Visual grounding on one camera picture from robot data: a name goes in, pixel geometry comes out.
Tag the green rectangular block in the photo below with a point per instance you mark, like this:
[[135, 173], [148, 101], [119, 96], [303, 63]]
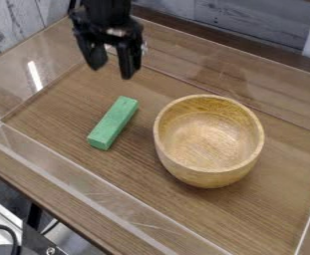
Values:
[[111, 124]]

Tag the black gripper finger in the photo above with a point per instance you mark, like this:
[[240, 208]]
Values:
[[92, 50], [129, 54]]

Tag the clear acrylic corner bracket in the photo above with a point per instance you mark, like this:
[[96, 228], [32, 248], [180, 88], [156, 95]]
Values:
[[111, 50]]

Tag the wooden brown bowl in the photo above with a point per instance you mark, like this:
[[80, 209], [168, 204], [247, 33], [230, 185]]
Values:
[[208, 139]]

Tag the clear acrylic barrier wall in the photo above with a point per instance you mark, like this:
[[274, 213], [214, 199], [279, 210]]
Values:
[[113, 194]]

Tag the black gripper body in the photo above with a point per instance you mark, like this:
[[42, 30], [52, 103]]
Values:
[[111, 28]]

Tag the black table leg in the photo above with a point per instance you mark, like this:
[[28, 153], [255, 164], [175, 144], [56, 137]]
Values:
[[33, 216]]

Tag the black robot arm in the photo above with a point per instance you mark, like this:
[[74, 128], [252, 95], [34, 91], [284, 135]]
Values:
[[99, 6]]

